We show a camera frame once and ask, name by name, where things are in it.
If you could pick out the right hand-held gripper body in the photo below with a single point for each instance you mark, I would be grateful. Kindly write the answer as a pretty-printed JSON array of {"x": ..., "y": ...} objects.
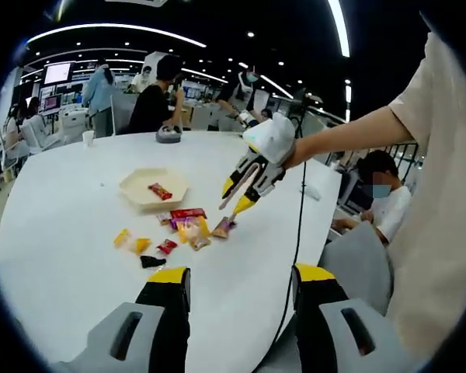
[{"x": 272, "y": 136}]

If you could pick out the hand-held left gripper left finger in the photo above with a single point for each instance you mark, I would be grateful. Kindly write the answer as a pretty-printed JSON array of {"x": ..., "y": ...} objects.
[{"x": 167, "y": 318}]

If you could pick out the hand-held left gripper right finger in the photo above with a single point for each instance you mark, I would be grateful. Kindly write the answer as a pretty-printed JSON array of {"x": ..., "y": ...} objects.
[{"x": 314, "y": 311}]

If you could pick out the pink food tongs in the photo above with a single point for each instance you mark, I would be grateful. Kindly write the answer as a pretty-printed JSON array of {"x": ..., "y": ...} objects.
[{"x": 242, "y": 182}]

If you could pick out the brown purple food packet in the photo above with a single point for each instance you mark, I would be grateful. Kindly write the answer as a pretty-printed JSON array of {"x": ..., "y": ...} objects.
[{"x": 221, "y": 230}]

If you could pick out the long red food bar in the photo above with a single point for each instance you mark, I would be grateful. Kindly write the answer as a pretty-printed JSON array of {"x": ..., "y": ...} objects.
[{"x": 188, "y": 213}]

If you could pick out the small red food packet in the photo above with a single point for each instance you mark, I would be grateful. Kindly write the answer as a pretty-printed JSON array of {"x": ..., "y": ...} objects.
[{"x": 167, "y": 245}]

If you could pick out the orange yellow food packet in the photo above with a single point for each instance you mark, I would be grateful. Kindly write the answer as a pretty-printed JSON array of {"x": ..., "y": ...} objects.
[{"x": 193, "y": 230}]

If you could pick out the small orange white food packet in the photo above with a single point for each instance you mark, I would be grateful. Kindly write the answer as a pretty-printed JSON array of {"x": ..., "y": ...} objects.
[{"x": 164, "y": 218}]

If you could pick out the yellow clear food packet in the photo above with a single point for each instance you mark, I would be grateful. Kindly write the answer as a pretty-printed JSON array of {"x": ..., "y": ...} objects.
[{"x": 120, "y": 237}]

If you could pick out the beige hexagonal food container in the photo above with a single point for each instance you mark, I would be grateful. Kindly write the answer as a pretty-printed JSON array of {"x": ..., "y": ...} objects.
[{"x": 140, "y": 186}]

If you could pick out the black tripod stand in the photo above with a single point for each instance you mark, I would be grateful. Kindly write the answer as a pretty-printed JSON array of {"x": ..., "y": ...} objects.
[{"x": 304, "y": 105}]

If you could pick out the small white device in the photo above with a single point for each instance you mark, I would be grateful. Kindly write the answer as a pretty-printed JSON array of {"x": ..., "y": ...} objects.
[{"x": 314, "y": 190}]

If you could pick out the grey fabric chair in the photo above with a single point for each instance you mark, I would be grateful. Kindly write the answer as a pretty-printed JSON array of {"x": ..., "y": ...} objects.
[{"x": 357, "y": 264}]

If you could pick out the grey headset device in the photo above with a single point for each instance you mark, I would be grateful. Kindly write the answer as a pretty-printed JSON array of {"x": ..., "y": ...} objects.
[{"x": 169, "y": 135}]

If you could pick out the ceiling light strip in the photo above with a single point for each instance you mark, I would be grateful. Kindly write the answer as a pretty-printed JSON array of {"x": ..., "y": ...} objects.
[
  {"x": 341, "y": 31},
  {"x": 120, "y": 26}
]

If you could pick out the grey office chair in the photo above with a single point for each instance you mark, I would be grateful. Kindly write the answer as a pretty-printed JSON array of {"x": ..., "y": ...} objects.
[{"x": 120, "y": 112}]

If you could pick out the white paper cup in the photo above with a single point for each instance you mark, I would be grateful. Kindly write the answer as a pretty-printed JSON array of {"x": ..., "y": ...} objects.
[{"x": 88, "y": 139}]

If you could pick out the operator in beige shirt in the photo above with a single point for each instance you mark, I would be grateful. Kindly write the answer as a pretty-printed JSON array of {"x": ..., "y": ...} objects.
[{"x": 442, "y": 194}]

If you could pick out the small pink desk monitor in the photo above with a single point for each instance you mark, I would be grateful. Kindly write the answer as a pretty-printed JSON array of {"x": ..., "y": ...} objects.
[{"x": 50, "y": 103}]

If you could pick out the white bright display screen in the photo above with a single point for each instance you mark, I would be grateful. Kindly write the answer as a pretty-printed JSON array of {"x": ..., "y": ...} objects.
[{"x": 57, "y": 73}]

